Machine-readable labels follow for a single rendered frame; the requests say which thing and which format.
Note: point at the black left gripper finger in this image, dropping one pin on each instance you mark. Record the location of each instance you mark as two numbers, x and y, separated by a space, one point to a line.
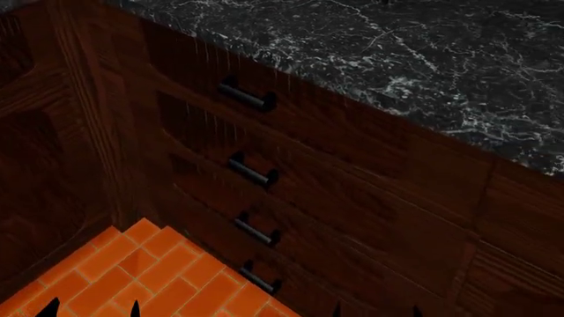
52 309
135 311

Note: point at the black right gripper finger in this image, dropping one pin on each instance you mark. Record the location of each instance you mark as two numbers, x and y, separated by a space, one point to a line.
337 312
417 313

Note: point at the dark wood drawer front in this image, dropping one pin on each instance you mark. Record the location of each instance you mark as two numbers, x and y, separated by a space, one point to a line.
352 287
352 244
352 132
352 195

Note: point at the dark wood cabinet door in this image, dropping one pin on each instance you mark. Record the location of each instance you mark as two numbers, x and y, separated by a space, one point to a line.
520 237

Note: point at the dark wood cabinet side panel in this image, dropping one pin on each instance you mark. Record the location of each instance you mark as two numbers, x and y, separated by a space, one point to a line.
66 132

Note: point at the dark wooden drawer cabinet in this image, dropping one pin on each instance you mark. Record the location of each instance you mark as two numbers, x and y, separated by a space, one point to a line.
396 66

